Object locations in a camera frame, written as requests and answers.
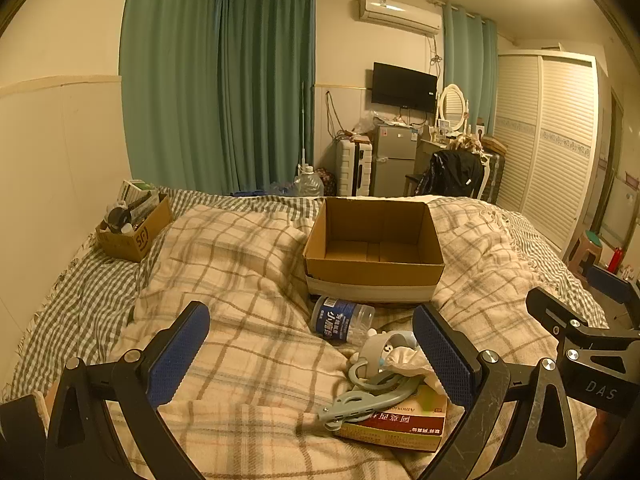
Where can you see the red bottle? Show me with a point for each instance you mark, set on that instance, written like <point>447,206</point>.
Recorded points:
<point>616,260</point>

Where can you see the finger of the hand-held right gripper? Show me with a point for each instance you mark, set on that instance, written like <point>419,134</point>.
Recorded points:
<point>612,282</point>
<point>547,307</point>

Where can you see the black wall television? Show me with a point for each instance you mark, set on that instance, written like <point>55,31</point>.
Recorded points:
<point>402,87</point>

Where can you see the clear plastic water bottle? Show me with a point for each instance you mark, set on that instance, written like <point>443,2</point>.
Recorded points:
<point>340,319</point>

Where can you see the dark brown suitcase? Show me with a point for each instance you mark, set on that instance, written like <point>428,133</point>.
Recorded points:
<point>495,170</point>

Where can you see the small silver fridge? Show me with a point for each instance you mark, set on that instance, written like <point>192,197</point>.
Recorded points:
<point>395,160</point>

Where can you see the wide teal curtain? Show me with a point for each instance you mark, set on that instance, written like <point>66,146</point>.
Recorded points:
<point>220,85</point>

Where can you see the narrow teal curtain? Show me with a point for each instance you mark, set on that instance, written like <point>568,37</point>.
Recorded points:
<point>470,70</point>

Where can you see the chair with black jacket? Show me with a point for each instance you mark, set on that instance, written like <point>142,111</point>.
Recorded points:
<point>452,172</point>

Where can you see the beige plaid blanket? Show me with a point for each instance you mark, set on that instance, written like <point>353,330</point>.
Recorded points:
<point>240,280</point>

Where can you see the dressing table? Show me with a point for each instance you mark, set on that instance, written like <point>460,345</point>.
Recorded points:
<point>431,152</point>

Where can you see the red and white medicine box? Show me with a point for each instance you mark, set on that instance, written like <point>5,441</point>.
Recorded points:
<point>400,422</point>

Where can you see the small cardboard box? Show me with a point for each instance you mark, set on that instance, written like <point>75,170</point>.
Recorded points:
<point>135,237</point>

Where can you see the white mop pole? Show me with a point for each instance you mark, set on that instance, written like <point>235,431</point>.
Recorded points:
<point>303,125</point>

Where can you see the white ribbed suitcase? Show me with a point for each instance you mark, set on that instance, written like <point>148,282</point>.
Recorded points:
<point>354,167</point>

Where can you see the white louvred wardrobe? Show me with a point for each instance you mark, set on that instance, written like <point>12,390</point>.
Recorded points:
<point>545,150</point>

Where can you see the grey plastic hanger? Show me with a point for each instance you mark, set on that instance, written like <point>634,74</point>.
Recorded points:
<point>360,400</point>

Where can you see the plastic stool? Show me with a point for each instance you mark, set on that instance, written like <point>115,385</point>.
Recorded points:
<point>582,252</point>

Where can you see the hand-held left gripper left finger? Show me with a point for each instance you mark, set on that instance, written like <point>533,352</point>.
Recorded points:
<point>180,355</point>

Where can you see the black round container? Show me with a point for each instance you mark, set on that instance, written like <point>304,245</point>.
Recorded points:
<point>117,216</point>

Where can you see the oval white vanity mirror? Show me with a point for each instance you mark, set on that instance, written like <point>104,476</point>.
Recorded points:
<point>452,105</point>

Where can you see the white air conditioner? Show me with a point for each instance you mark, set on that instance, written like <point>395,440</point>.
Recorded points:
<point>397,14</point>

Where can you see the green and white carton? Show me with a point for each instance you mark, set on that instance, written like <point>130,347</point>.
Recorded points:
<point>136,192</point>

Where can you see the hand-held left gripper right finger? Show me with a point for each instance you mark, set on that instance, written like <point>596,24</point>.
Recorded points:
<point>445,355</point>

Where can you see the large cardboard box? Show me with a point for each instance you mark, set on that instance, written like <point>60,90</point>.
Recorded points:
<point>372,250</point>

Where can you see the large clear water jug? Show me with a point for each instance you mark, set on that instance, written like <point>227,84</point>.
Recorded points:
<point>308,182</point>

